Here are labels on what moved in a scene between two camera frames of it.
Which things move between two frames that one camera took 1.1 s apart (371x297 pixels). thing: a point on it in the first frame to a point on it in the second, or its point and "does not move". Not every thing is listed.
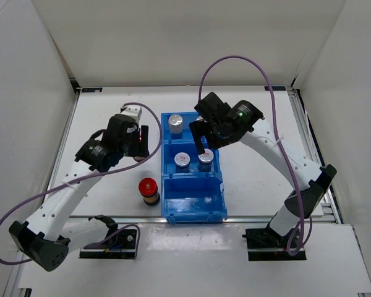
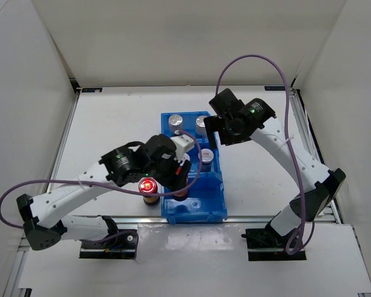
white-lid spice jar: (204, 160) does not move
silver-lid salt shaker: (175, 124) does not move
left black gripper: (140, 150) to (174, 182)
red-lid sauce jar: (139, 158) to (182, 196)
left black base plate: (122, 247) does not move
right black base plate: (266, 244) does not move
